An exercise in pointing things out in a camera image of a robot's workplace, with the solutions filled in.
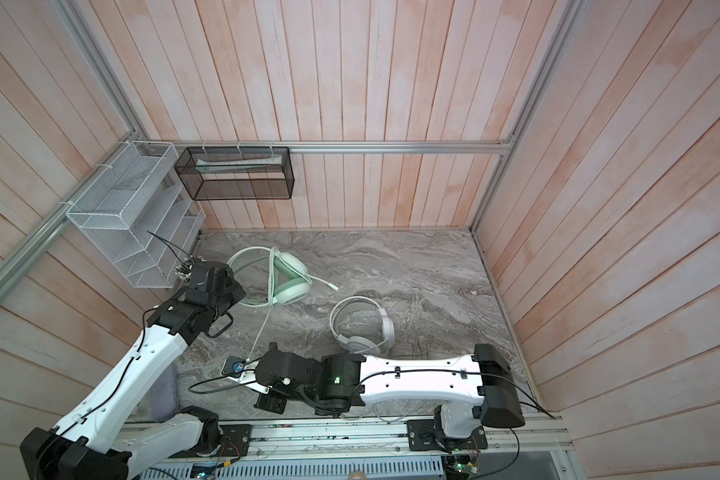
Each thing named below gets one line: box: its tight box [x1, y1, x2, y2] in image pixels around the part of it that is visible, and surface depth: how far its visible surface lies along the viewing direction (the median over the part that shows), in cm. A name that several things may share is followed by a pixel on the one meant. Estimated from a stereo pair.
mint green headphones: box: [228, 246, 313, 307], surface depth 77 cm
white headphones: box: [329, 296, 396, 355], surface depth 85 cm
